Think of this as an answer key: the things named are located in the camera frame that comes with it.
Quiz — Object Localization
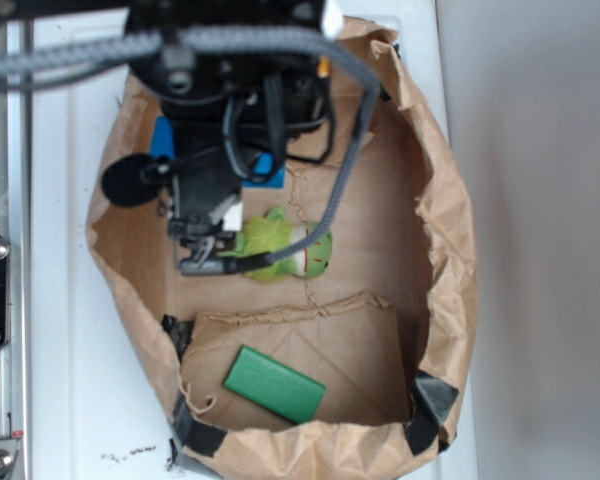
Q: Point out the brown paper bag tray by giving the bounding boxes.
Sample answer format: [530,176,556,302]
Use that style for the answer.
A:
[86,18,478,479]

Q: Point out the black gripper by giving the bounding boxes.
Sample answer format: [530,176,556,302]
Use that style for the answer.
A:
[126,1,338,275]

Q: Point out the green plush frog toy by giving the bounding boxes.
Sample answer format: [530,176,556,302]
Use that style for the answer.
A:
[225,206,333,284]

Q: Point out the blue rectangular block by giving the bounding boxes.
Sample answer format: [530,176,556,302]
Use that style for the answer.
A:
[149,116,285,189]

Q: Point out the aluminium frame rail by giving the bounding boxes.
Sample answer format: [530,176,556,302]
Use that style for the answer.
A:
[0,19,33,480]

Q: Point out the grey braided cable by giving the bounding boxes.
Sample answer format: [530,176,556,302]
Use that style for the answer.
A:
[0,24,382,274]

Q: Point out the green rectangular block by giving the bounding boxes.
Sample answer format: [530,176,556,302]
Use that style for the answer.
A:
[223,346,326,424]

